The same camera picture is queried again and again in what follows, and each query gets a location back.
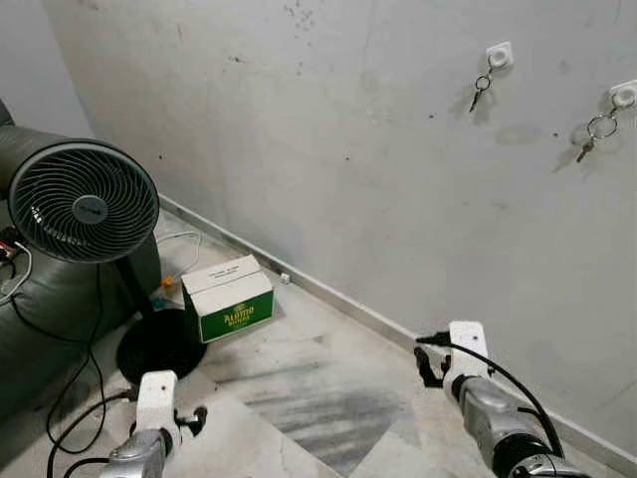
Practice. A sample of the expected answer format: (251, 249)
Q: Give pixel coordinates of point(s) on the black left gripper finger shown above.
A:
(200, 415)

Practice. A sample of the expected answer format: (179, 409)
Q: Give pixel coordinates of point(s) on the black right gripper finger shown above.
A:
(424, 363)

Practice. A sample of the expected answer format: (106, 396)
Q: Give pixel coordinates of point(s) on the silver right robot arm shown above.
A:
(498, 423)

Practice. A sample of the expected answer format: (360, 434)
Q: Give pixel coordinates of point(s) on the green and white cardboard box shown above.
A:
(234, 314)

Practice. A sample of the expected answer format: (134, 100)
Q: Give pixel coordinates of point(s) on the small orange object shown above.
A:
(166, 282)

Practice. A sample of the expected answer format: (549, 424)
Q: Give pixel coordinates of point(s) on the small white floor object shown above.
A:
(285, 279)

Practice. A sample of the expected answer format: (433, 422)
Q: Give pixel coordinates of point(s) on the black standing fan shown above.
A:
(85, 204)

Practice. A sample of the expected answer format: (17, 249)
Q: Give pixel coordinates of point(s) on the dark metal key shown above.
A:
(585, 150)

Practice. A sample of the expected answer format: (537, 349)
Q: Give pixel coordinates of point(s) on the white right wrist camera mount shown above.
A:
(468, 344)

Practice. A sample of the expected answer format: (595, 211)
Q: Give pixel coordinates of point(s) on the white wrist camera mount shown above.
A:
(468, 344)
(156, 398)

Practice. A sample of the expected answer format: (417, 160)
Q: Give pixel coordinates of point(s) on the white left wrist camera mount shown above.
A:
(156, 398)

